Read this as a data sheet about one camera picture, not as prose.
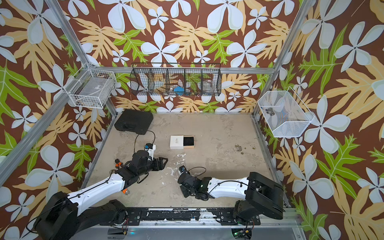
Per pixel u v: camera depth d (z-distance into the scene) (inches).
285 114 32.7
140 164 25.7
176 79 38.0
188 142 40.2
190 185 24.7
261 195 16.5
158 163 29.0
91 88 33.8
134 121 42.4
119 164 35.8
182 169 29.5
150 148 29.8
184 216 29.6
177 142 38.8
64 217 15.8
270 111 33.8
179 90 36.9
